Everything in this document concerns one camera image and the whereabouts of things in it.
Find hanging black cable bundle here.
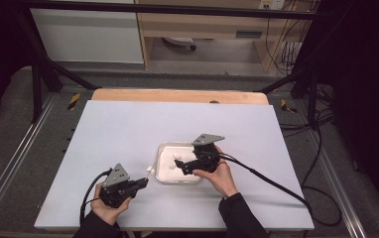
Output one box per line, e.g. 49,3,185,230
265,9,313,75

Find yellow black tape strip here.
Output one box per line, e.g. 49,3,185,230
280,98,298,114
66,92,81,111

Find white wall socket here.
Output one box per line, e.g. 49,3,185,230
258,0,286,11

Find person's right hand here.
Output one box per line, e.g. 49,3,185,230
191,146,239,199

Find square white tray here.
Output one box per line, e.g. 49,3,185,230
155,142,202,184

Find black metal frame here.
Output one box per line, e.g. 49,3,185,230
12,0,324,124

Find white cabinet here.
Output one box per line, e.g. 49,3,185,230
28,0,145,64

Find person's left hand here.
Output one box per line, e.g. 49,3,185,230
90,182,133,227

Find black floor cables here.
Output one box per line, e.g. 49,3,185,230
278,83,336,140

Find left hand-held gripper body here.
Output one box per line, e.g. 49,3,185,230
98,163,139,208

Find aluminium rail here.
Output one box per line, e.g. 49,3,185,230
305,130,368,238
0,93,59,226

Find chair base with caster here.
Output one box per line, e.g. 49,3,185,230
162,36,198,52

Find left hand-held gripper black cable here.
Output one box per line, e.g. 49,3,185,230
78,169,113,226

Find hand-held gripper black cable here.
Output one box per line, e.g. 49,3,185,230
78,169,113,226
215,152,343,228

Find wooden table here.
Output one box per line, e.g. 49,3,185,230
91,87,270,106

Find right hand-held gripper black cable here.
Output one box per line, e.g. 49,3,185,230
215,152,343,228

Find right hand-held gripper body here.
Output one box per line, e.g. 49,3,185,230
185,133,226,174

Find wooden desk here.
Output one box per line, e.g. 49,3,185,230
134,0,318,72

